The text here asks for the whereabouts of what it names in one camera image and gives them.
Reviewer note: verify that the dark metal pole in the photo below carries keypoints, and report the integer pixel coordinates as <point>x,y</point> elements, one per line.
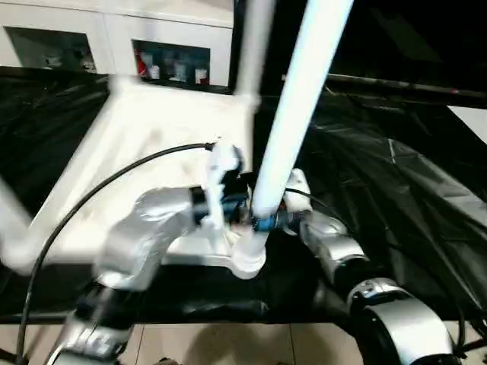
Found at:
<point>399,84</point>

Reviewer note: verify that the white plastic table top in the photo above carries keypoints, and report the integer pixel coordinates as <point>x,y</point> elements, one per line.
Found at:
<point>152,114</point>

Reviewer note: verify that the white plastic table leg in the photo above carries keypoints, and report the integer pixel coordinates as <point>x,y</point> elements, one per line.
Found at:
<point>11,224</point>
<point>300,95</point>
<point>255,45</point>

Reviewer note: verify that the black floor stand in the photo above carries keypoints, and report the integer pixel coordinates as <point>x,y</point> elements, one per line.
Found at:
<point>473,345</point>

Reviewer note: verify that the tall white jar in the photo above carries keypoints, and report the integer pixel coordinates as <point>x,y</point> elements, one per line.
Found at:
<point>179,70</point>

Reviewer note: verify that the white glass-door cabinet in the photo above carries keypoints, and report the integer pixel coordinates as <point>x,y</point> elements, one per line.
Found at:
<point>114,30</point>

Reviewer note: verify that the black backdrop cloth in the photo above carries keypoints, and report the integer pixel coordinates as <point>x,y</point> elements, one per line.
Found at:
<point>399,34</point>

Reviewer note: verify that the white cup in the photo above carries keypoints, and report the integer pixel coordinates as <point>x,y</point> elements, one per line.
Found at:
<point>200,76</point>

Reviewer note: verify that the small white jar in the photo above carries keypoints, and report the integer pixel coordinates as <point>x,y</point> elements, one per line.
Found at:
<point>155,72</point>

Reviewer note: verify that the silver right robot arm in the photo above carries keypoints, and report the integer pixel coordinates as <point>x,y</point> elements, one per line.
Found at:
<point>342,251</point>

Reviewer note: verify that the red packet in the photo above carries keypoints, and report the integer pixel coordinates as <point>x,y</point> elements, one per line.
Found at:
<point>144,64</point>

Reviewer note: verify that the black glossy mat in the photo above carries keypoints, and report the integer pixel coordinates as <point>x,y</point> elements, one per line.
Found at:
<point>380,190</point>

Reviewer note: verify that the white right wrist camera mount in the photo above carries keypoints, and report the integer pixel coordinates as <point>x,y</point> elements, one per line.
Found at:
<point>298,190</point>

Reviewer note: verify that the white flat board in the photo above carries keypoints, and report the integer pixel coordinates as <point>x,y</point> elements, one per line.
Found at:
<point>472,121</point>

